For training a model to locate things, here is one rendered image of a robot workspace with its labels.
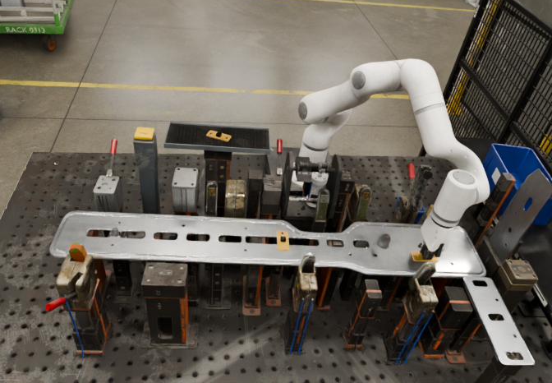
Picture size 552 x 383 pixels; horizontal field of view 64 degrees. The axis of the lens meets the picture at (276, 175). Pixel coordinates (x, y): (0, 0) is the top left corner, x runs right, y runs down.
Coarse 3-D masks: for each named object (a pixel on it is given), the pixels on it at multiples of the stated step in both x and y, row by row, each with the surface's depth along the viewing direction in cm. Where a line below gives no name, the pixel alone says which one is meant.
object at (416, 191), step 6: (420, 168) 148; (426, 168) 148; (420, 174) 148; (426, 174) 145; (432, 174) 145; (420, 180) 150; (426, 180) 149; (414, 186) 151; (420, 186) 151; (414, 192) 152; (420, 192) 153; (414, 198) 154; (420, 198) 153
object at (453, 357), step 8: (472, 312) 138; (472, 320) 139; (464, 328) 143; (472, 328) 142; (456, 336) 147; (464, 336) 145; (456, 344) 148; (464, 344) 148; (448, 352) 152; (456, 352) 152; (448, 360) 150; (456, 360) 150; (464, 360) 151
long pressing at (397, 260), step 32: (64, 224) 139; (96, 224) 140; (128, 224) 142; (160, 224) 143; (192, 224) 145; (224, 224) 146; (256, 224) 148; (288, 224) 149; (352, 224) 153; (384, 224) 154; (416, 224) 156; (64, 256) 130; (96, 256) 131; (128, 256) 133; (160, 256) 134; (192, 256) 135; (224, 256) 136; (256, 256) 138; (288, 256) 139; (320, 256) 140; (352, 256) 142; (384, 256) 143; (416, 256) 145; (448, 256) 146
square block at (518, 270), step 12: (504, 264) 140; (516, 264) 139; (528, 264) 140; (504, 276) 140; (516, 276) 135; (528, 276) 136; (504, 288) 140; (516, 288) 138; (528, 288) 138; (504, 300) 142; (516, 300) 142; (480, 336) 156
